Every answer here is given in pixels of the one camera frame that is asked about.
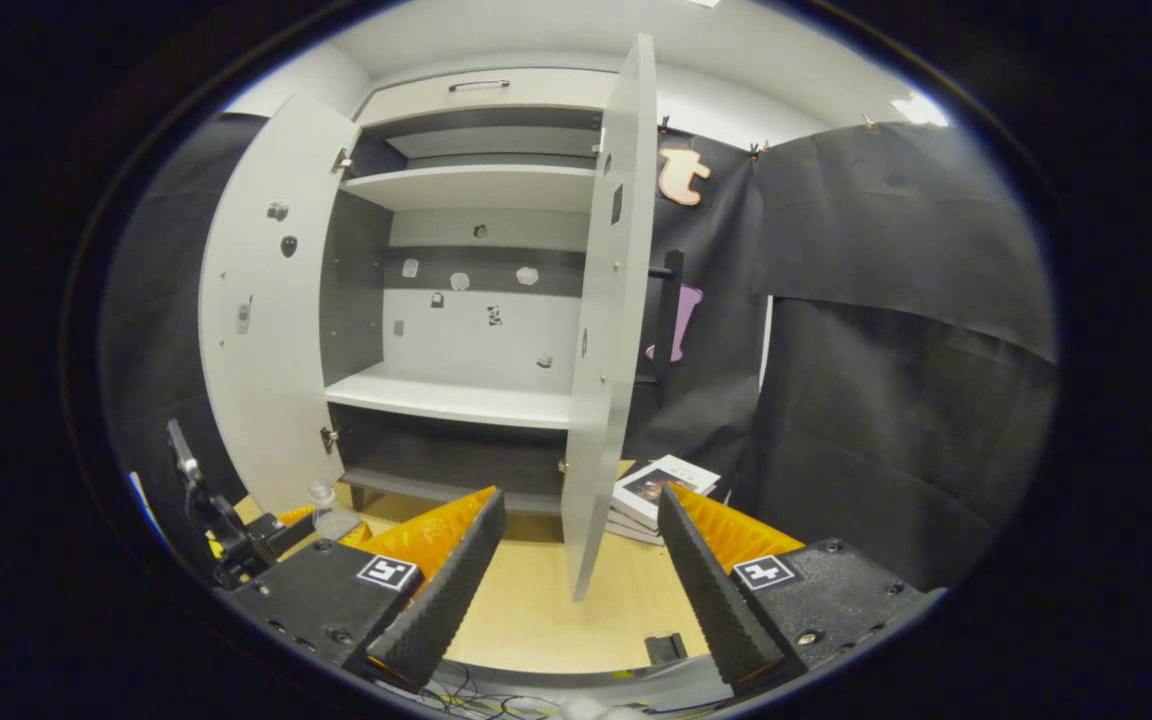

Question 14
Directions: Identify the white cabinet door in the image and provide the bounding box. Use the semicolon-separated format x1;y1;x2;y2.
561;33;659;603
198;95;362;516

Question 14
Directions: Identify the white cabinet with grey interior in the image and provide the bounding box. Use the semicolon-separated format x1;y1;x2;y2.
321;68;627;516

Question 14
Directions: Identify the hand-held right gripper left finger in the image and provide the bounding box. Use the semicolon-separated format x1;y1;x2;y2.
219;487;508;693

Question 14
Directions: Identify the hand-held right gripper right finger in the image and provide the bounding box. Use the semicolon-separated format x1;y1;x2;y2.
657;484;945;698

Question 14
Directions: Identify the black right door handle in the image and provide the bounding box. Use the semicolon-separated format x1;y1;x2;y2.
648;250;685;386

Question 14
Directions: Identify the grey book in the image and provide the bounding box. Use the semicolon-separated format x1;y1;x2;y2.
606;510;667;546

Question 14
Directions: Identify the ceiling light panel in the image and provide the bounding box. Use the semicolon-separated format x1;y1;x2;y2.
891;94;949;127

